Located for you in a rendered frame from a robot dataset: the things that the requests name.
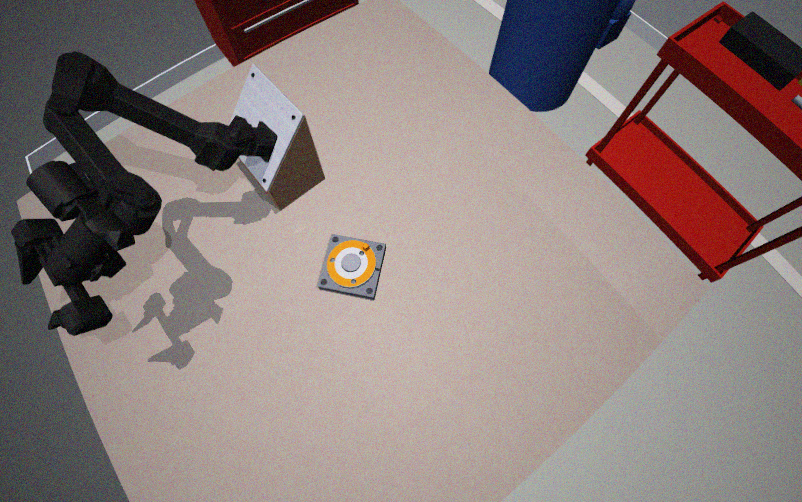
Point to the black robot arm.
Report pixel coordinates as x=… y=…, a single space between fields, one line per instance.
x=122 y=204

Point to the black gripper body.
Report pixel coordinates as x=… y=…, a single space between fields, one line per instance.
x=44 y=236

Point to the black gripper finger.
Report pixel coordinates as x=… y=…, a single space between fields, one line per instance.
x=55 y=321
x=29 y=264

